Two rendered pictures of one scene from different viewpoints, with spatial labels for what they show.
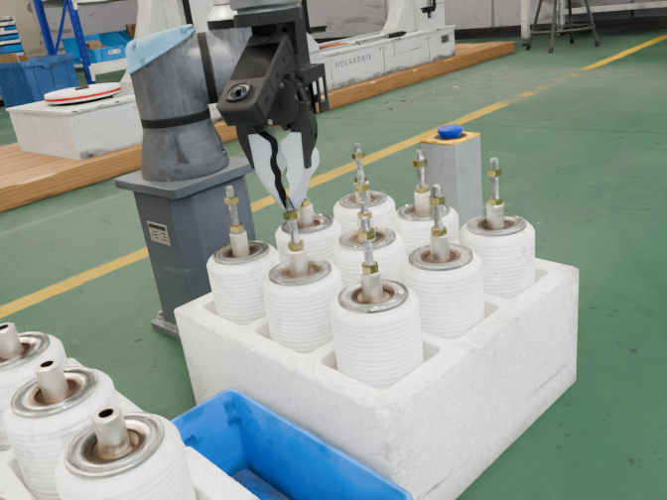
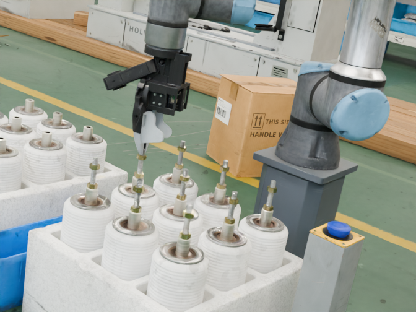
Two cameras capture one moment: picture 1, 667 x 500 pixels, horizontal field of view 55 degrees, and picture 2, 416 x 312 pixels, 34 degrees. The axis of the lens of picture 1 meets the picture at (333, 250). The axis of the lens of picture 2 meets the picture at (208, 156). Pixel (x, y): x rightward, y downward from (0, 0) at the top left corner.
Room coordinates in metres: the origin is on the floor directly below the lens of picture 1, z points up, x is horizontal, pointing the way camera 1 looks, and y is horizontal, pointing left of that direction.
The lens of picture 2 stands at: (0.59, -1.21, 0.75)
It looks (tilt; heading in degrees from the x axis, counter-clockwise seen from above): 18 degrees down; 79
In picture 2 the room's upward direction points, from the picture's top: 10 degrees clockwise
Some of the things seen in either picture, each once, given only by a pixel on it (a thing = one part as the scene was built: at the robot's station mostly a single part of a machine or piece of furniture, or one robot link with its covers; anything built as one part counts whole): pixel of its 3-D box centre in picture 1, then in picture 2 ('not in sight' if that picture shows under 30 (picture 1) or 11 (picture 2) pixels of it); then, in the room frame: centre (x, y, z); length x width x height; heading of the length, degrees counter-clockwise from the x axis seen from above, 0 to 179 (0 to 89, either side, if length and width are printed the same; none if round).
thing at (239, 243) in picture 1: (239, 243); (177, 176); (0.78, 0.12, 0.26); 0.02 x 0.02 x 0.03
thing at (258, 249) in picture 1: (241, 252); (176, 181); (0.78, 0.12, 0.25); 0.08 x 0.08 x 0.01
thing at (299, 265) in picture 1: (298, 262); (137, 185); (0.70, 0.04, 0.26); 0.02 x 0.02 x 0.03
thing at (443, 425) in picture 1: (378, 345); (166, 287); (0.77, -0.05, 0.09); 0.39 x 0.39 x 0.18; 42
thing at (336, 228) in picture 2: (450, 133); (338, 230); (1.02, -0.21, 0.32); 0.04 x 0.04 x 0.02
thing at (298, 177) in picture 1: (306, 164); (150, 135); (0.70, 0.02, 0.38); 0.06 x 0.03 x 0.09; 154
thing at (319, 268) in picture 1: (300, 272); (136, 190); (0.70, 0.04, 0.25); 0.08 x 0.08 x 0.01
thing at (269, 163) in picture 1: (277, 165); (157, 130); (0.72, 0.05, 0.38); 0.06 x 0.03 x 0.09; 154
